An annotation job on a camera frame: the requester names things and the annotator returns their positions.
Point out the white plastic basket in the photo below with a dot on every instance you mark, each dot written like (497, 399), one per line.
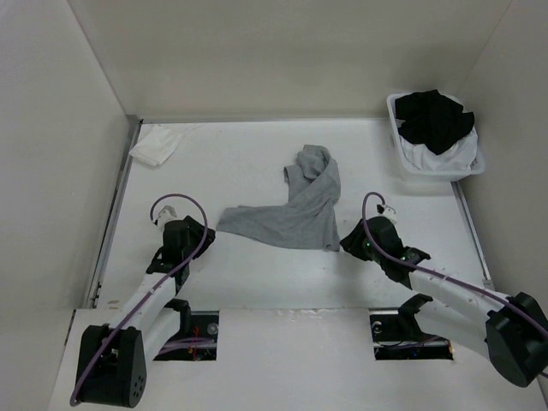
(409, 171)

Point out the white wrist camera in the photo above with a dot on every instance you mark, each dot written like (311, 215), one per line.
(387, 212)
(166, 215)

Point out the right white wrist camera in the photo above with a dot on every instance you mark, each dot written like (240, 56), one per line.
(387, 212)

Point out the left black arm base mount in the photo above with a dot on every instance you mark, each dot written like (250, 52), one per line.
(197, 337)

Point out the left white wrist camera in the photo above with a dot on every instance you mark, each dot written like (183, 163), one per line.
(166, 215)

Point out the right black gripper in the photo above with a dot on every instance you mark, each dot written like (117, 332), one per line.
(351, 243)

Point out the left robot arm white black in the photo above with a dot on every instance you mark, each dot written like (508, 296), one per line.
(114, 357)

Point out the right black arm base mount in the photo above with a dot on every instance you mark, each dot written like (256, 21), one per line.
(396, 334)

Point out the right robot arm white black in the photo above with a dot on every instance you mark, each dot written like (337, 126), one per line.
(509, 331)

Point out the folded white tank top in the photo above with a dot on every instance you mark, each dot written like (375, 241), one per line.
(157, 142)

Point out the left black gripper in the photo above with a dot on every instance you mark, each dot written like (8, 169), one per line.
(195, 229)

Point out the white tank top in basket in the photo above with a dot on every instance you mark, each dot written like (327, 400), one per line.
(458, 157)

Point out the black tank top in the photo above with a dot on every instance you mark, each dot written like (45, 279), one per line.
(432, 119)

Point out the grey tank top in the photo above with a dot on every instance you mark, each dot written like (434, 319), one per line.
(308, 220)

